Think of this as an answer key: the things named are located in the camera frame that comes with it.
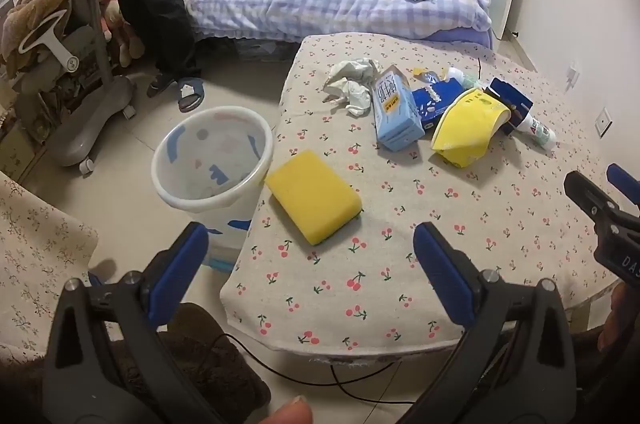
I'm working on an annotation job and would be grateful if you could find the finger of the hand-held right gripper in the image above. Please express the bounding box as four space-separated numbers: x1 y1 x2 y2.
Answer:
606 163 640 207
564 171 640 230

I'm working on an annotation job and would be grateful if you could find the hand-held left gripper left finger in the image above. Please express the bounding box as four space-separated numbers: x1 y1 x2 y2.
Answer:
42 221 226 424

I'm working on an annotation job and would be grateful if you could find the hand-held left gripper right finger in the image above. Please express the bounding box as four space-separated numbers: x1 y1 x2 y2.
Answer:
405 221 578 424

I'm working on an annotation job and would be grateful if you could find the white plastic bottle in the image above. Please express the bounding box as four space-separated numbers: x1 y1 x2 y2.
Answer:
517 111 558 151

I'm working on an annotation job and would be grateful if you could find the white plastic trash bin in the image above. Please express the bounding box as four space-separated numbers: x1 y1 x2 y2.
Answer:
151 106 274 255

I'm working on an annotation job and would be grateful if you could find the dark blue packet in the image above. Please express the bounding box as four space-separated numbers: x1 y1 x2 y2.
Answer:
482 77 533 135

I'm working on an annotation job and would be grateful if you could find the yellow packet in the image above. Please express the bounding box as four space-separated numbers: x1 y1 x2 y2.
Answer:
431 87 511 167

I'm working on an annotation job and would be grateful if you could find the yellow sponge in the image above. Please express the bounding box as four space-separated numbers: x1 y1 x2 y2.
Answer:
265 148 363 246

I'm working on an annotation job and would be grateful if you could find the light blue tissue pack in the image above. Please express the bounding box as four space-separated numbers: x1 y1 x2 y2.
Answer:
372 65 426 151

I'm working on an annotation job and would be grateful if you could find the blue cardboard box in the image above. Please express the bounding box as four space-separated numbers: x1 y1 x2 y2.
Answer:
410 84 476 130

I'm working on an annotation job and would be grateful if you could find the small white green bottle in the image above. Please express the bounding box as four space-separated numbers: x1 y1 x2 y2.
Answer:
447 67 481 90

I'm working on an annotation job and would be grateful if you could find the clear plastic wrapper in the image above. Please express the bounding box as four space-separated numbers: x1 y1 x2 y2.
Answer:
411 67 451 88

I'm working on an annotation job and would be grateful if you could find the white paper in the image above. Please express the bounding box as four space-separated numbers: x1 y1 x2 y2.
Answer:
322 58 383 117

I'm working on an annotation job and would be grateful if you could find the person's right hand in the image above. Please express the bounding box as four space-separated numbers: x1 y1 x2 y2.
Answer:
598 287 640 352

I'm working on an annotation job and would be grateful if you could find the person's left hand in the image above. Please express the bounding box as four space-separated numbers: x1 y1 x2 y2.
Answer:
260 395 313 424

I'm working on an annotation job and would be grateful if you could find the clear storage box blue latch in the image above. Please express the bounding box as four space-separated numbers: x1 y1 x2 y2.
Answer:
205 249 241 275

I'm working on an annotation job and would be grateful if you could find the cherry print tablecloth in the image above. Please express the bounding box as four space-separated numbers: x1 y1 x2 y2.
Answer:
220 33 640 360

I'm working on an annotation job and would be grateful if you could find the floral print tablecloth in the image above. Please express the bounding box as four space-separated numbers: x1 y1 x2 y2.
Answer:
0 171 98 362

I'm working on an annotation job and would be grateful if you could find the grey swivel chair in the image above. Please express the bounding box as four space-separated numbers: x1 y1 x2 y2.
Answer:
15 0 138 175

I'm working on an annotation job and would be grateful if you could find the blue slipper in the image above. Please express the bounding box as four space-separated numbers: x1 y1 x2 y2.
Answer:
177 78 206 112
146 72 179 99

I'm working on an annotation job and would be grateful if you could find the patterned under-bed box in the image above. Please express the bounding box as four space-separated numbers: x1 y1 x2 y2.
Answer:
235 39 296 61

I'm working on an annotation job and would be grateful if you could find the pink plush toy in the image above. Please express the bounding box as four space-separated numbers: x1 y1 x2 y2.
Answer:
99 0 147 68

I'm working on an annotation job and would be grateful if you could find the black cable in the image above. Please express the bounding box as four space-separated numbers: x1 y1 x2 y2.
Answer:
215 334 416 405

